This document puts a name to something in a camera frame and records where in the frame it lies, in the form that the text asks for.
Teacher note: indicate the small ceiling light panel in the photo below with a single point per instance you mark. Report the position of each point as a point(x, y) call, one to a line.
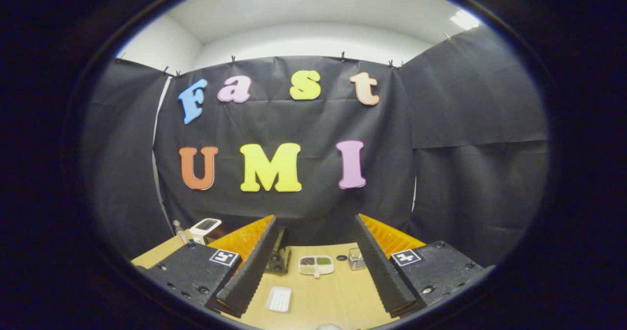
point(465, 20)

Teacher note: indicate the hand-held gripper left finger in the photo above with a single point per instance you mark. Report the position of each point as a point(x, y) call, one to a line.
point(250, 271)

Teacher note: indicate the black toaster oven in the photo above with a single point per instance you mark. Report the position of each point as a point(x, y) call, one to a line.
point(279, 261)

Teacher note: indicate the white divided dish with beans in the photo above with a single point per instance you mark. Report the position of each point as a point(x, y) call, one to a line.
point(324, 270)

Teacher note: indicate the white bread toaster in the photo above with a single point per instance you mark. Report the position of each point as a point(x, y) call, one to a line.
point(205, 224)

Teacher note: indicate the clear bottle with orange label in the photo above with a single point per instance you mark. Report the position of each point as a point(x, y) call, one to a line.
point(179, 233)

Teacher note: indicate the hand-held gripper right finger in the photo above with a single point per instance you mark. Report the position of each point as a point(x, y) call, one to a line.
point(382, 271)

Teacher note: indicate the white rectangular tray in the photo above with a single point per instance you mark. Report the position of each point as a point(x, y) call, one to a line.
point(278, 299)

